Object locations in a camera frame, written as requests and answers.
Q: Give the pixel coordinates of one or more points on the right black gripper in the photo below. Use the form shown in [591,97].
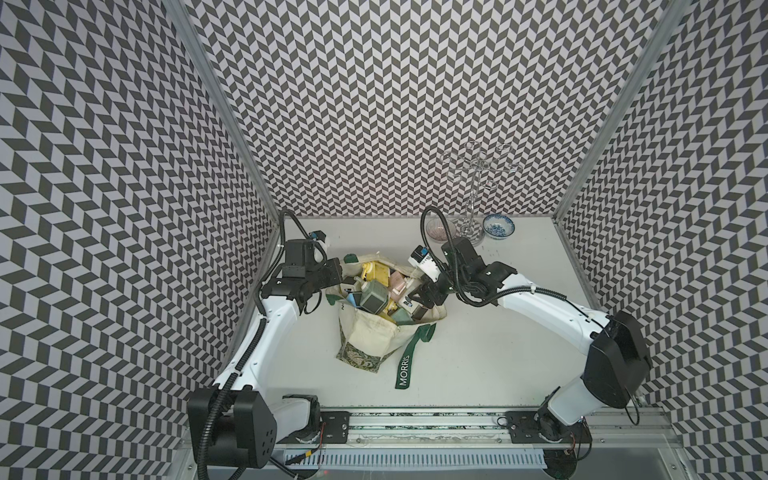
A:
[427,288]

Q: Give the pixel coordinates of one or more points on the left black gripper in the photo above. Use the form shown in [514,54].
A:
[334,268]

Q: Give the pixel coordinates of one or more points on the cream pencil sharpener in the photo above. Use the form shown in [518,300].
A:
[415,310]

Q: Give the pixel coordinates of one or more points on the green pencil sharpener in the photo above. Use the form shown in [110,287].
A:
[374,297]

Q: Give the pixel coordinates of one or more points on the cream tote bag green handles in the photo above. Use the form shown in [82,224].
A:
[368,340]

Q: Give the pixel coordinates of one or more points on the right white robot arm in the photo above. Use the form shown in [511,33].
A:
[616,357]

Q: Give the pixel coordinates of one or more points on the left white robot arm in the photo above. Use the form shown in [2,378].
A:
[231,423]

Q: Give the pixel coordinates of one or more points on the pink pencil sharpener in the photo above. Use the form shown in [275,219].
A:
[398,285]

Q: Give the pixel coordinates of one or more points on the yellow pencil sharpener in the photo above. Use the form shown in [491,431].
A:
[375,271]

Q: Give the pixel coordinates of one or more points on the pink ceramic bowl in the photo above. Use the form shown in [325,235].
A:
[436,230]

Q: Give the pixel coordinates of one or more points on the blue white ceramic bowl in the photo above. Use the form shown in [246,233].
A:
[498,226]

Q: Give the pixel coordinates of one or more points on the clear glass mug tree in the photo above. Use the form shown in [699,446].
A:
[468,164]

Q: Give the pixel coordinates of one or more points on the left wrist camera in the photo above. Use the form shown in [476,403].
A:
[304,256]

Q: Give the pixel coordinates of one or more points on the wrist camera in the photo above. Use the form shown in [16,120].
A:
[304,256]
[421,259]

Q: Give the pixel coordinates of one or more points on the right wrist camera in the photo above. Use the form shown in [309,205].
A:
[421,259]

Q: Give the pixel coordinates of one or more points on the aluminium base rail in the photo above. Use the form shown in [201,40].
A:
[488,442]

